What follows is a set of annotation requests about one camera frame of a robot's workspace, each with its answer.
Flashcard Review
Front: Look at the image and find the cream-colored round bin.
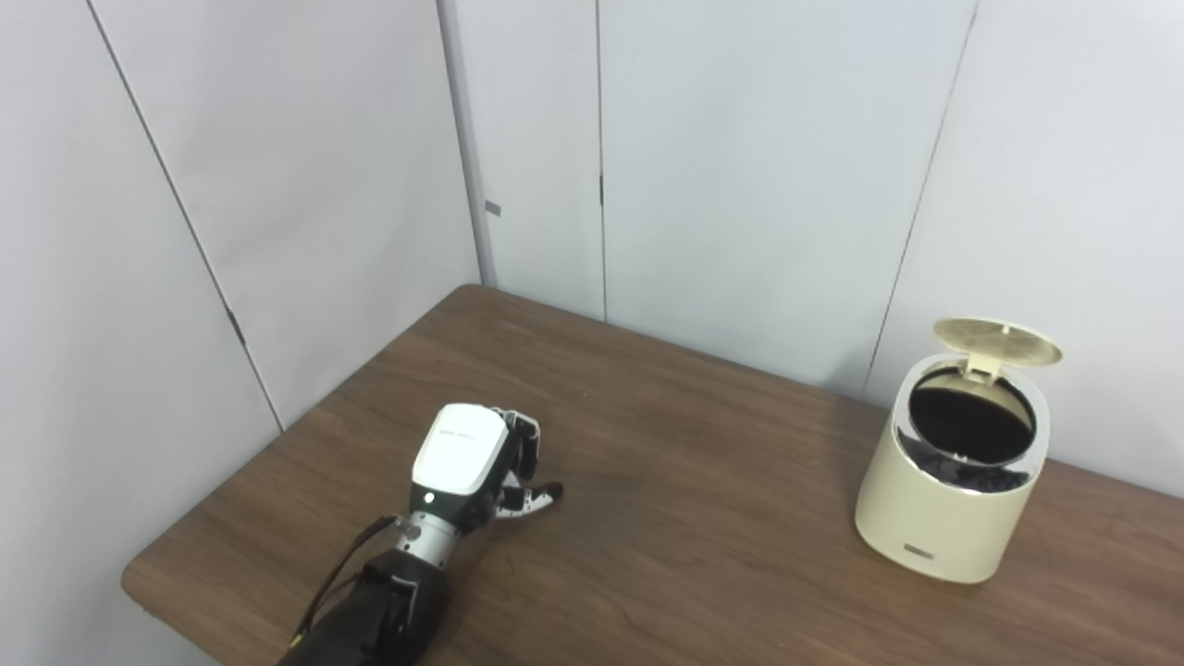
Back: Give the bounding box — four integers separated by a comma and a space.
854, 318, 1063, 584

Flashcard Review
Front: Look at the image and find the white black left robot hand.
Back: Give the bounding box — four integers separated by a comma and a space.
407, 403, 565, 537

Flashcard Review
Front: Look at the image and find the cream round bin lid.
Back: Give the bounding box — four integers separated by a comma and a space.
932, 318, 1063, 382

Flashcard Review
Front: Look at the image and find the black bin liner bag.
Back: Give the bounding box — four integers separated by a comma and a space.
906, 367, 1037, 493

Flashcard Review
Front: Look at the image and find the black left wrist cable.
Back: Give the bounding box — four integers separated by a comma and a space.
291, 515, 401, 648

